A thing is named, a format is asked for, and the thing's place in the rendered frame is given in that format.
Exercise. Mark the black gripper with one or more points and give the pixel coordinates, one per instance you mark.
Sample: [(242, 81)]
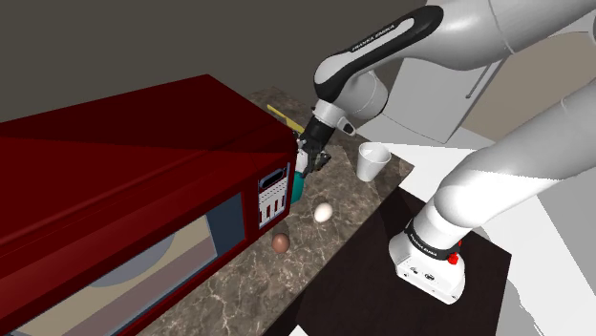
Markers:
[(317, 134)]

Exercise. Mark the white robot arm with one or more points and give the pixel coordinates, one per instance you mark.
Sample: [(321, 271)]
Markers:
[(503, 181)]

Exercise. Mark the teal bottle with white cap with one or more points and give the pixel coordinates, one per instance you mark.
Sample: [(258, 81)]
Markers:
[(297, 186)]

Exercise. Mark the white cup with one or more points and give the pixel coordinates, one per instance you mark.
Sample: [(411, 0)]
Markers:
[(371, 160)]

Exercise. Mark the white egg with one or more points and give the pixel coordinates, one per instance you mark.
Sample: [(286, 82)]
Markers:
[(323, 212)]

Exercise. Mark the yellow flat utensil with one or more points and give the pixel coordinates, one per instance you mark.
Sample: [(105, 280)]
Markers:
[(285, 118)]

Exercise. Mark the brown egg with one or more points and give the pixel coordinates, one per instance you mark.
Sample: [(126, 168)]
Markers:
[(280, 243)]

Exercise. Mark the dark robot stand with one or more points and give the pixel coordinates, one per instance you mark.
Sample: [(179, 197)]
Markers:
[(372, 298)]

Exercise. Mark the red microwave oven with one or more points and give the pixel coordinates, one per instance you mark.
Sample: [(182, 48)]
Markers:
[(116, 186)]

